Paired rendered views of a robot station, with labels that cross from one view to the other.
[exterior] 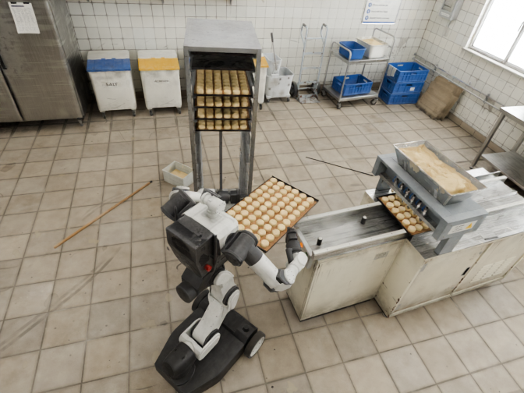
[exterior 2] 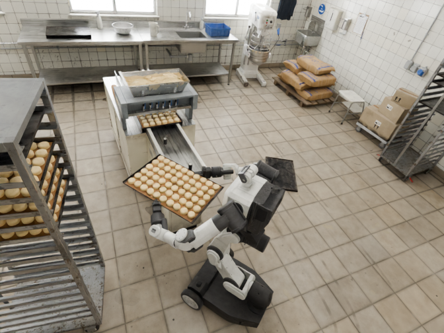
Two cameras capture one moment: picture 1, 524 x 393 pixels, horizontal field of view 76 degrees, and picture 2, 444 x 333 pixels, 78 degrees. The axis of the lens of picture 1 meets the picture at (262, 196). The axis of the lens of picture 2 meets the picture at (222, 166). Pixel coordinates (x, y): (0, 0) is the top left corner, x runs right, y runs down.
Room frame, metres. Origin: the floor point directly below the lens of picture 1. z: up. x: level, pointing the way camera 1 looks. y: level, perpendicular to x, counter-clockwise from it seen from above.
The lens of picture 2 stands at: (1.50, 1.32, 2.44)
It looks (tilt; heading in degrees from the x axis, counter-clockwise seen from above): 42 degrees down; 261
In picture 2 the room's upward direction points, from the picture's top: 9 degrees clockwise
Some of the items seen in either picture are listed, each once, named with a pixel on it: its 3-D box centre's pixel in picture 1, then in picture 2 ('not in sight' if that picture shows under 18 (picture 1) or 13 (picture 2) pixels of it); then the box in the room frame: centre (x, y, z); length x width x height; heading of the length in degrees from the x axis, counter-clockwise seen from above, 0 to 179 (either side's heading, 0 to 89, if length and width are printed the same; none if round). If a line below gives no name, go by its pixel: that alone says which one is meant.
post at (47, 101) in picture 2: (251, 159); (81, 202); (2.18, 0.11, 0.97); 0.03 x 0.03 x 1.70; 11
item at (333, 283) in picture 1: (338, 265); (174, 180); (1.63, -0.64, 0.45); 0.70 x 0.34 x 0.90; 113
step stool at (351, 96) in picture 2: not in sight; (349, 106); (-1.36, -2.95, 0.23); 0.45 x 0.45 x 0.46; 11
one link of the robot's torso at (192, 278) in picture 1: (201, 275); (248, 232); (1.08, 0.29, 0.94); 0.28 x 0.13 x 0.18; 146
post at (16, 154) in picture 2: (193, 160); (71, 266); (2.09, 0.55, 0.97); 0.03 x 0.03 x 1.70; 11
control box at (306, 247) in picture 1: (302, 248); not in sight; (1.49, -0.31, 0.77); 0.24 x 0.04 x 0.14; 23
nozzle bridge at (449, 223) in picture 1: (419, 200); (156, 106); (1.83, -1.11, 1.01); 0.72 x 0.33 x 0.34; 23
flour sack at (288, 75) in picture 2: not in sight; (298, 78); (-0.57, -3.74, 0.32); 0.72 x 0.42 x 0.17; 114
